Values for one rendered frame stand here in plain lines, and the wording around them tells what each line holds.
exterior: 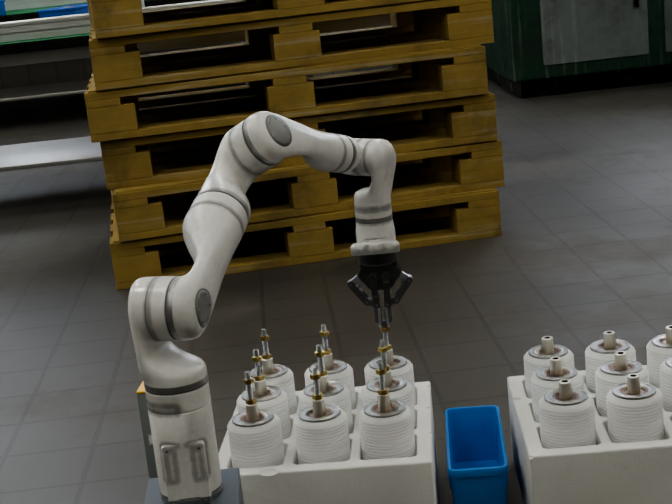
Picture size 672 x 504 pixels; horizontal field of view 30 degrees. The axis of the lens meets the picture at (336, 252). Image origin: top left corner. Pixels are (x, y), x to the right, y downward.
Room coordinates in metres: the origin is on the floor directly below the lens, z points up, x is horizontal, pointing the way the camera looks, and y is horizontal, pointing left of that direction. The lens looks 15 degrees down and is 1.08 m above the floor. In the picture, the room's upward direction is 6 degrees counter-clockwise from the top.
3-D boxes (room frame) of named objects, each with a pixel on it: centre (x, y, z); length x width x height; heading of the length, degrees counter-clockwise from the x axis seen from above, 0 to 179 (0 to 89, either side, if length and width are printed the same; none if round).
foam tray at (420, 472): (2.21, 0.05, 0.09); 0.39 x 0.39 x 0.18; 85
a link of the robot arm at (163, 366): (1.71, 0.25, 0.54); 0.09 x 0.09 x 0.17; 72
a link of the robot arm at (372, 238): (2.29, -0.08, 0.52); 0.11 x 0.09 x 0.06; 175
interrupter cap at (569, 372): (2.16, -0.38, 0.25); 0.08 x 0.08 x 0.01
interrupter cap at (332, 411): (2.09, 0.06, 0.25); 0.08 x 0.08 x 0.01
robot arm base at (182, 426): (1.71, 0.25, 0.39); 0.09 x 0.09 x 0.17; 3
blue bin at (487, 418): (2.22, -0.23, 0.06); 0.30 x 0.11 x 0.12; 175
